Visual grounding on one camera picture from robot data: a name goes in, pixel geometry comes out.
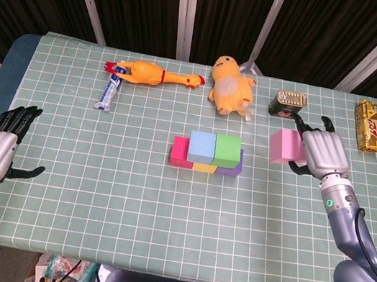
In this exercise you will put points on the yellow plush toy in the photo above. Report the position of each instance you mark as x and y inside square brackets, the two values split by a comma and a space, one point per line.
[231, 86]

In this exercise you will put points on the light blue foam cube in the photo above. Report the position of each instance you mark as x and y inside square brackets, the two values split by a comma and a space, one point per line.
[202, 147]

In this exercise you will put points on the green foam cube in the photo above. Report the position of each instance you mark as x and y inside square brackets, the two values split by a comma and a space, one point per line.
[227, 151]

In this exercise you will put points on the white blue toothpaste tube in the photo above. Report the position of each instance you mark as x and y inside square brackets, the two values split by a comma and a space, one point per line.
[107, 95]

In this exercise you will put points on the orange rubber chicken toy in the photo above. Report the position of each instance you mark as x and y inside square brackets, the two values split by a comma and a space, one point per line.
[145, 73]

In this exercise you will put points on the gold snack package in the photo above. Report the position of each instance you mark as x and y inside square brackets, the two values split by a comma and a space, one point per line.
[369, 129]

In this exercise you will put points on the yellow foam cube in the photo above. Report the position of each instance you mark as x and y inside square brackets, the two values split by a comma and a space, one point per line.
[203, 168]

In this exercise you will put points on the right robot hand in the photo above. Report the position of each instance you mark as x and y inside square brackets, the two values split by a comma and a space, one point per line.
[323, 154]

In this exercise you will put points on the colourful snack bag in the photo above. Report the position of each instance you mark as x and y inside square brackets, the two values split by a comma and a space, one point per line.
[60, 270]

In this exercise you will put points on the pink foam cube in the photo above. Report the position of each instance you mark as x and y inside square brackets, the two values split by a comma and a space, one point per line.
[287, 147]

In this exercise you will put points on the magenta red foam cube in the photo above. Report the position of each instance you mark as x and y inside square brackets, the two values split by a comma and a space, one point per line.
[181, 152]

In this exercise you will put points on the purple foam cube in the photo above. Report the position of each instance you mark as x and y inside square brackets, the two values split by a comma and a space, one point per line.
[230, 172]

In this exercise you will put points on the green checkered tablecloth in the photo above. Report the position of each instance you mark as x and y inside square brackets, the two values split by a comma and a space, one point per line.
[160, 216]

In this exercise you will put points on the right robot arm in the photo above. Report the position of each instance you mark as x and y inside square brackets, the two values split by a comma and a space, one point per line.
[356, 247]

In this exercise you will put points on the dark green meat can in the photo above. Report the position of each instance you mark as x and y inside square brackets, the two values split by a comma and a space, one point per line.
[286, 105]

